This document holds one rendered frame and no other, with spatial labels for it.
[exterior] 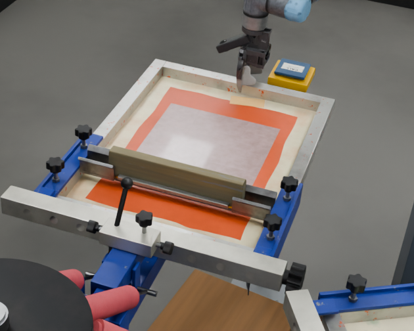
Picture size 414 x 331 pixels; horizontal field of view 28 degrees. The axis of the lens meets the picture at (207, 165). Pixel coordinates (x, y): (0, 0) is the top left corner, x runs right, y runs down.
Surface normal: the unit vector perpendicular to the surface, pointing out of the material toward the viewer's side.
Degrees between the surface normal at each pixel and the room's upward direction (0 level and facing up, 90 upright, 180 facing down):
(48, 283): 0
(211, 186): 90
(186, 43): 0
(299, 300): 0
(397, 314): 90
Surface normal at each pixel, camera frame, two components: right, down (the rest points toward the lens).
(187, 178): -0.32, 0.54
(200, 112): 0.07, -0.81
